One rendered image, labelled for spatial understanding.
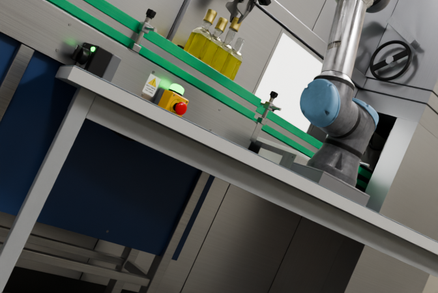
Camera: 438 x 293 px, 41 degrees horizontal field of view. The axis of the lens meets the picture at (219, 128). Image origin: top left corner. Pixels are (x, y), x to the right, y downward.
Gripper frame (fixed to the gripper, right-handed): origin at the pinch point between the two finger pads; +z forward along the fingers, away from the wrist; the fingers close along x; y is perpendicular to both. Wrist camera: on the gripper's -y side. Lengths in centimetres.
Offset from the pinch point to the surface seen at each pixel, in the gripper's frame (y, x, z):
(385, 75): -101, -5, -23
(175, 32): 13.6, -12.3, 13.3
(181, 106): 26, 26, 39
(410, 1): -102, -10, -63
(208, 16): 12.9, 1.2, 5.1
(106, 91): 61, 44, 46
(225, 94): 1.9, 13.3, 27.4
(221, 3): 0.7, -12.2, -5.5
